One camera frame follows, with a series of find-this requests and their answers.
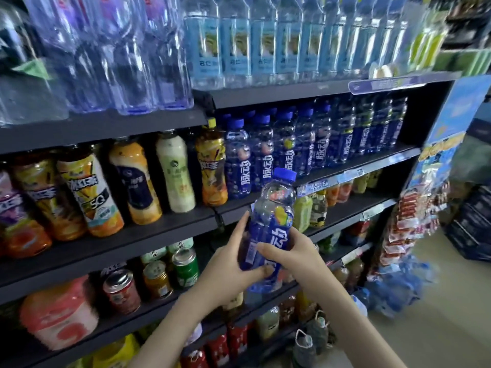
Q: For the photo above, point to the person's left hand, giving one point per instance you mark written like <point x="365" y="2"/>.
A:
<point x="226" y="272"/>

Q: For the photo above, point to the person's right hand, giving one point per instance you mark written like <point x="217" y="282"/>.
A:
<point x="307" y="272"/>

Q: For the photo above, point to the yellow green drink bottle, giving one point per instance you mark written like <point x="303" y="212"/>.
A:
<point x="302" y="213"/>

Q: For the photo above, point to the blue label sports drink bottle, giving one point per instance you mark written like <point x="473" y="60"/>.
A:
<point x="268" y="218"/>

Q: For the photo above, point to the group of large water bottles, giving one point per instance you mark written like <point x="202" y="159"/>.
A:
<point x="308" y="341"/>

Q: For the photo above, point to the orange brown label bottle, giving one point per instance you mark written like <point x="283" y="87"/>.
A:
<point x="212" y="164"/>

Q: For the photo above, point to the white green label bottle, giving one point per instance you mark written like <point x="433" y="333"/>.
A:
<point x="178" y="172"/>

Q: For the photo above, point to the dark label tea bottle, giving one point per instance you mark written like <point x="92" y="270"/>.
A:
<point x="136" y="184"/>

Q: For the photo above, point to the row of dark blue sports bottles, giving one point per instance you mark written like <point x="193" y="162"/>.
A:
<point x="307" y="141"/>

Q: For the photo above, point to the pink squat drink bottle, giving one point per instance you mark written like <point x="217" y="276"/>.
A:
<point x="60" y="314"/>

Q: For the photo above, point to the dark grey metal shelf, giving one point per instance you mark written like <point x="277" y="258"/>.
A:
<point x="100" y="130"/>

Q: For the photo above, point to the tall clear bottle red label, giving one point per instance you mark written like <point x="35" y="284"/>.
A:
<point x="73" y="57"/>
<point x="165" y="57"/>
<point x="123" y="57"/>

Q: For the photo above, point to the row of blue label water bottles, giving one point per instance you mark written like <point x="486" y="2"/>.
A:
<point x="307" y="34"/>

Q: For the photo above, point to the clear soda water bottle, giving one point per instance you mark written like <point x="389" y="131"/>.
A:
<point x="27" y="65"/>

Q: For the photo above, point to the person's right forearm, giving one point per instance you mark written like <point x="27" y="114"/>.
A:
<point x="357" y="329"/>

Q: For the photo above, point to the gold lid metal tin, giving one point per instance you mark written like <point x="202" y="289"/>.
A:
<point x="157" y="279"/>

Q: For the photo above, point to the red label metal tin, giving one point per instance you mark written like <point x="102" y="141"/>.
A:
<point x="121" y="291"/>

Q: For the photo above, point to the stack of blue water packs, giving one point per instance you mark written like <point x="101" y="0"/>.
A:
<point x="472" y="218"/>

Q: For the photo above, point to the blue standing banner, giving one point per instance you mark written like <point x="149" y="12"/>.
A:
<point x="452" y="118"/>

